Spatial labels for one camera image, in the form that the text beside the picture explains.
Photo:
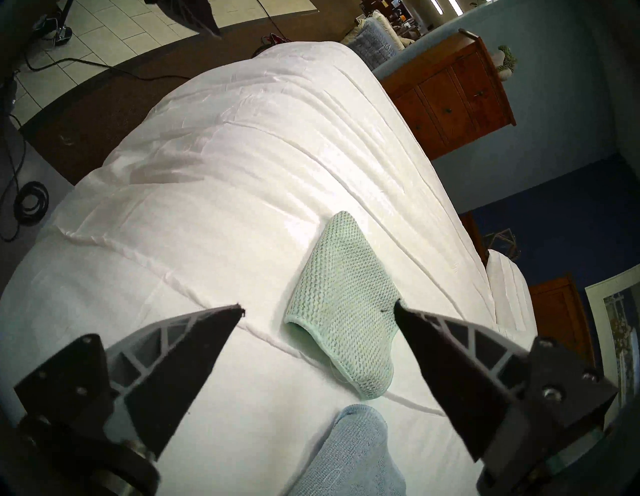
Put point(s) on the dark hanging cloth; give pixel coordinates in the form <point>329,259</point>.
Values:
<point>192,15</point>

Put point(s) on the framed flower seascape picture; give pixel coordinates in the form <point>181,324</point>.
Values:
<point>617,330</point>

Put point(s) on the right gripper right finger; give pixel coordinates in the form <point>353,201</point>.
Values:
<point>465,380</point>

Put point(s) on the brown wooden nightstand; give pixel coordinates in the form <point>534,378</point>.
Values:
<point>474,235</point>

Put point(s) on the wheeled metal stand base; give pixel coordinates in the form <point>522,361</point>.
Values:
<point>59,31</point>

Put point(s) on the small potted plant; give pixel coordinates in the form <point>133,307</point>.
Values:
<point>506,60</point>

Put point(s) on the white bed comforter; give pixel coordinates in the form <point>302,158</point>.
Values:
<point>225,175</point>

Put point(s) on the mint green hand towel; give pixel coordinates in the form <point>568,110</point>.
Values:
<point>345,295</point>

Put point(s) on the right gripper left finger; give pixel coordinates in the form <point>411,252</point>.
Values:
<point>165,370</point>

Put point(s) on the brown wooden dresser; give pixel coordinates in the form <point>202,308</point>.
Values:
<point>450,95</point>

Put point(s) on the light blue hand towel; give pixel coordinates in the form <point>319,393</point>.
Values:
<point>355,455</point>

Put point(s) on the beige grey sofa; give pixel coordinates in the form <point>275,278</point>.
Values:
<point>372,42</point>

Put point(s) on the long white pillow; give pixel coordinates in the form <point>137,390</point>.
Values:
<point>507,285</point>

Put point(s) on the brown wooden headboard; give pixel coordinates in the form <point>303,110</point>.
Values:
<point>562,315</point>

